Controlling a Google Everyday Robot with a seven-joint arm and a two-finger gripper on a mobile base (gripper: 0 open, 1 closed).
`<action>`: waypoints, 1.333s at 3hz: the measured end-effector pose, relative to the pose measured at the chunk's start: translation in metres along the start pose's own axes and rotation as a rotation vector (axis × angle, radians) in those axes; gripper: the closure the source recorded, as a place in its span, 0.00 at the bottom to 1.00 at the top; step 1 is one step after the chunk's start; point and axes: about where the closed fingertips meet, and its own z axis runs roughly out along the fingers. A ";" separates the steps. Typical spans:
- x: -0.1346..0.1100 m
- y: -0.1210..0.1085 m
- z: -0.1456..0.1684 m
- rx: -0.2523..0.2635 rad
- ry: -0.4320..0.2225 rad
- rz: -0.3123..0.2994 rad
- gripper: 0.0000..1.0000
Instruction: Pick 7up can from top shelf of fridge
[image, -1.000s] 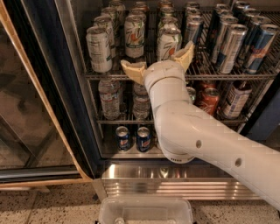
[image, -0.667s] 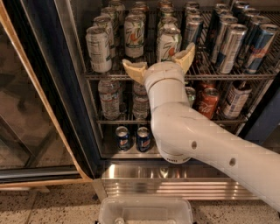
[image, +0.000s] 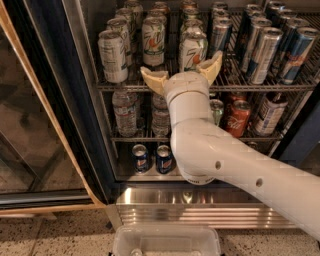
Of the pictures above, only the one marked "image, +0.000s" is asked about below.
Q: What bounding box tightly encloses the slim blue silver can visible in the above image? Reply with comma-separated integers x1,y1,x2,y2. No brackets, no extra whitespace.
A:
208,17,233,57

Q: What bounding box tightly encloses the glass fridge door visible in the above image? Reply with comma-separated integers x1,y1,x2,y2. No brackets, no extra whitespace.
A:
0,0,111,217

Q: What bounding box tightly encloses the water bottle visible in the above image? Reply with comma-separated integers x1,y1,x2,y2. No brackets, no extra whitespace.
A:
151,93,170,137
112,90,137,137

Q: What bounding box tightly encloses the top wire shelf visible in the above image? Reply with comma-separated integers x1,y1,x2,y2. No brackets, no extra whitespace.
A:
97,8,320,92

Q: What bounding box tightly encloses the red Coca-Cola can middle shelf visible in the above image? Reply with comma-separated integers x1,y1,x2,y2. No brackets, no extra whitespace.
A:
225,100,251,138

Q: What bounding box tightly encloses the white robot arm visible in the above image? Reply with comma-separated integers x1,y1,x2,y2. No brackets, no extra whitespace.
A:
140,51,320,240

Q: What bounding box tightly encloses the front silver energy drink can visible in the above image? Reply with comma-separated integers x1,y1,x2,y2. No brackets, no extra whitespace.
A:
246,27,283,85

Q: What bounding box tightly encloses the left water bottle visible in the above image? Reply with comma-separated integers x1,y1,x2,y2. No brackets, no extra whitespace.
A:
112,90,137,137

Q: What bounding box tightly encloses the white coffee bottle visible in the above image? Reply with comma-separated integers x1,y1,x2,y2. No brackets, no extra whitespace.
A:
253,92,288,137

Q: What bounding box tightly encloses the clear plastic bin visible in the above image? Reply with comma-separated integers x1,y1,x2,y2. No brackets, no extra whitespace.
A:
112,224,221,256

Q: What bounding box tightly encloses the right water bottle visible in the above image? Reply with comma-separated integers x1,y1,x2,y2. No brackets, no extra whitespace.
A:
151,93,170,137

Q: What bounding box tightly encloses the green can middle shelf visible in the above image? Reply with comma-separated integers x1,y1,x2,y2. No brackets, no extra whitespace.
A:
210,99,224,126

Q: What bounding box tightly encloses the front left white can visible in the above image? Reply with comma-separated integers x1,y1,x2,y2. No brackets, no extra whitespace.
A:
98,30,128,83

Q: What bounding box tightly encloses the front Red Bull can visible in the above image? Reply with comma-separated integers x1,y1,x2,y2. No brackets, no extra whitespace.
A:
277,27,319,85

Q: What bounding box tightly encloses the left Pepsi can bottom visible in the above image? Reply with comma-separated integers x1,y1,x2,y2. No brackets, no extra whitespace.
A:
132,144,149,173

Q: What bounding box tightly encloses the pepsi can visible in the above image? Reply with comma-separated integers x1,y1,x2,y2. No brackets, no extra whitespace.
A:
156,145,173,174
132,144,149,173

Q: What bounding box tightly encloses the white can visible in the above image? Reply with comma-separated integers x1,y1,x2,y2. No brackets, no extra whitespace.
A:
107,16,132,66
98,30,128,83

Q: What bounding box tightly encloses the middle wire shelf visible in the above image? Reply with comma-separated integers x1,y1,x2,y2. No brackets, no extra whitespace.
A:
111,129,283,142

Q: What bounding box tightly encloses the wire shelf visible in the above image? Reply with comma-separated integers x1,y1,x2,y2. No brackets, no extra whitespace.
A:
97,8,320,92
111,129,283,142

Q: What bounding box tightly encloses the stainless fridge base grille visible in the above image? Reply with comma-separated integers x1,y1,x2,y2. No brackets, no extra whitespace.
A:
106,184,294,229

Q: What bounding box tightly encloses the right Pepsi can bottom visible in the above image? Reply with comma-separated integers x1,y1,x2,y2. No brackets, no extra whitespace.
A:
156,145,173,174

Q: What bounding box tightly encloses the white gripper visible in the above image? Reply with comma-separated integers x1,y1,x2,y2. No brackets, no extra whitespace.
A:
140,51,223,102

